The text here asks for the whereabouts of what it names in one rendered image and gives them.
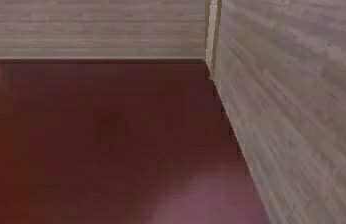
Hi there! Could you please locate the pale wooden door frame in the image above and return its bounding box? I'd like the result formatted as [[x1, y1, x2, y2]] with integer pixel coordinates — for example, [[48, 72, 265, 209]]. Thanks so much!
[[204, 0, 223, 80]]

